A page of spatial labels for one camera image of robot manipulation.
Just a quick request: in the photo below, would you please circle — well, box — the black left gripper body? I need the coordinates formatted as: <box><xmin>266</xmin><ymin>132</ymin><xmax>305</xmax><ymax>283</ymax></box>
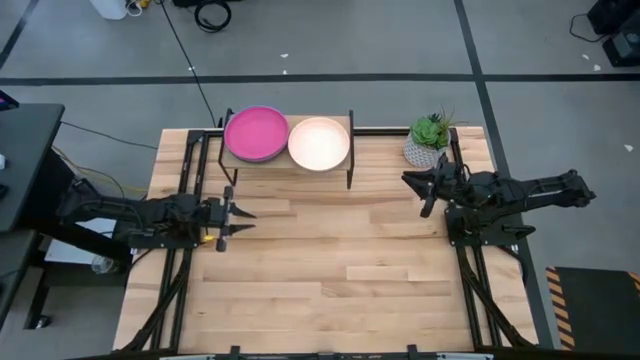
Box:
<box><xmin>199</xmin><ymin>185</ymin><xmax>235</xmax><ymax>253</ymax></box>

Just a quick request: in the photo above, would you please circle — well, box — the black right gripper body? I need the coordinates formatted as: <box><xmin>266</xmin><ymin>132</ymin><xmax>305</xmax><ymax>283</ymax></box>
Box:
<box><xmin>434</xmin><ymin>153</ymin><xmax>474</xmax><ymax>204</ymax></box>

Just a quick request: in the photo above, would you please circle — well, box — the purple plate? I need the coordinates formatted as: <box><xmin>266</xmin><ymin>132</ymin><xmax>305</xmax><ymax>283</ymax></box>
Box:
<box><xmin>224</xmin><ymin>107</ymin><xmax>291</xmax><ymax>165</ymax></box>

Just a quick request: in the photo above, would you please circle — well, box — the pink plate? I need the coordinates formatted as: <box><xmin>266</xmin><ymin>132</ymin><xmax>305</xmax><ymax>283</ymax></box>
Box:
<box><xmin>223</xmin><ymin>106</ymin><xmax>290</xmax><ymax>162</ymax></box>

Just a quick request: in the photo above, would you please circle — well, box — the pale peach plate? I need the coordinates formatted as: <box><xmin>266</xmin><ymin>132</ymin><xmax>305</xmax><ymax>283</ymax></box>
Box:
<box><xmin>287</xmin><ymin>116</ymin><xmax>351</xmax><ymax>173</ymax></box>

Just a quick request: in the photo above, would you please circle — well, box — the wooden shelf with black legs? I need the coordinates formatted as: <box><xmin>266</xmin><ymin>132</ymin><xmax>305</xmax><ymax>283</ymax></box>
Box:
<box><xmin>217</xmin><ymin>106</ymin><xmax>355</xmax><ymax>191</ymax></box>

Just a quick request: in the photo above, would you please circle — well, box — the succulent in white patterned pot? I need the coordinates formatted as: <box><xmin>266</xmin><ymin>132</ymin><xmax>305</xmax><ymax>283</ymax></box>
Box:
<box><xmin>402</xmin><ymin>105</ymin><xmax>469</xmax><ymax>169</ymax></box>

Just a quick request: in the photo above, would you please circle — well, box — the clear glass jar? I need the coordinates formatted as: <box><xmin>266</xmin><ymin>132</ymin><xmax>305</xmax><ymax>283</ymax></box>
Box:
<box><xmin>91</xmin><ymin>254</ymin><xmax>117</xmax><ymax>275</ymax></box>

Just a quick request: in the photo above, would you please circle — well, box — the white flat board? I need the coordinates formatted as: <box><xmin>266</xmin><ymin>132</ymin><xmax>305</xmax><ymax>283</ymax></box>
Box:
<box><xmin>44</xmin><ymin>217</ymin><xmax>121</xmax><ymax>265</ymax></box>

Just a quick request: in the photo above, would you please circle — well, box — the black mat with hazard stripes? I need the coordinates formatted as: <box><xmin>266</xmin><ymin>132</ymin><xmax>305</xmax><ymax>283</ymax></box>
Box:
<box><xmin>544</xmin><ymin>266</ymin><xmax>640</xmax><ymax>351</ymax></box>

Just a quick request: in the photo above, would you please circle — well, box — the black desk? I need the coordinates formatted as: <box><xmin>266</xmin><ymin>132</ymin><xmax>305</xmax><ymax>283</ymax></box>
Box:
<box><xmin>0</xmin><ymin>102</ymin><xmax>131</xmax><ymax>331</ymax></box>

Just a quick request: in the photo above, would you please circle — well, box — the black equipment case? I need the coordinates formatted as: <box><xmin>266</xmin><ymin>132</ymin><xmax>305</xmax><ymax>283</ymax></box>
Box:
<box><xmin>602</xmin><ymin>27</ymin><xmax>640</xmax><ymax>68</ymax></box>
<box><xmin>587</xmin><ymin>0</ymin><xmax>640</xmax><ymax>35</ymax></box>

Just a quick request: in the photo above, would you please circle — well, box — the white container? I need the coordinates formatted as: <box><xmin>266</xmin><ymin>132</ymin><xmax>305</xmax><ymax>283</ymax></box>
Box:
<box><xmin>89</xmin><ymin>0</ymin><xmax>129</xmax><ymax>20</ymax></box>

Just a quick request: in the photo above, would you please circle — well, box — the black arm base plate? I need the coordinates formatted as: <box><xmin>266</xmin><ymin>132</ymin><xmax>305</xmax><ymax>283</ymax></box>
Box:
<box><xmin>444</xmin><ymin>204</ymin><xmax>536</xmax><ymax>247</ymax></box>
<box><xmin>113</xmin><ymin>219</ymin><xmax>202</xmax><ymax>250</ymax></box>

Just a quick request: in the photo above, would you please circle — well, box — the black aluminium table frame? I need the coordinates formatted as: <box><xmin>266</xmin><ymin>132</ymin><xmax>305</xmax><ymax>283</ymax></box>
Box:
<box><xmin>119</xmin><ymin>127</ymin><xmax>539</xmax><ymax>360</ymax></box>

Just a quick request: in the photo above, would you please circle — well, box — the coiled black cable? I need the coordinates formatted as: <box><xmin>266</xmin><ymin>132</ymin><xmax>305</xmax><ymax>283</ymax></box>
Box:
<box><xmin>193</xmin><ymin>0</ymin><xmax>233</xmax><ymax>34</ymax></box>

